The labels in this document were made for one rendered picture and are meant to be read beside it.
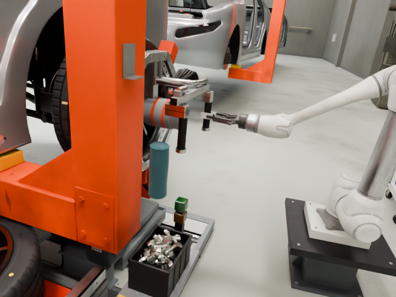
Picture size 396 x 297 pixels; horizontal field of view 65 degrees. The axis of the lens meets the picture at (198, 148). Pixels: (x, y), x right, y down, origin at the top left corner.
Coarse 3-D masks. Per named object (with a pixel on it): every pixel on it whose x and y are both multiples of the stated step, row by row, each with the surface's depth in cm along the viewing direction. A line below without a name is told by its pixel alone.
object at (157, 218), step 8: (160, 208) 196; (152, 216) 189; (160, 216) 189; (144, 224) 181; (152, 224) 178; (144, 232) 171; (136, 240) 167; (128, 248) 161; (136, 248) 164; (128, 256) 157; (120, 264) 152
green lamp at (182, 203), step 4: (176, 200) 111; (180, 200) 111; (184, 200) 111; (188, 200) 113; (176, 204) 111; (180, 204) 110; (184, 204) 110; (176, 208) 111; (180, 208) 111; (184, 208) 111
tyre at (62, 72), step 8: (152, 48) 149; (64, 64) 125; (64, 72) 124; (56, 80) 124; (64, 80) 124; (56, 88) 124; (64, 88) 123; (56, 96) 124; (64, 96) 123; (56, 104) 125; (64, 104) 123; (56, 112) 125; (64, 112) 124; (56, 120) 127; (64, 120) 126; (56, 128) 129; (64, 128) 127; (64, 136) 130; (64, 144) 133; (144, 152) 165
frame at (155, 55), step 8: (152, 56) 133; (160, 56) 141; (168, 56) 147; (168, 64) 150; (168, 72) 162; (168, 88) 167; (168, 96) 168; (160, 128) 170; (160, 136) 170; (168, 136) 169; (144, 160) 150; (144, 168) 148
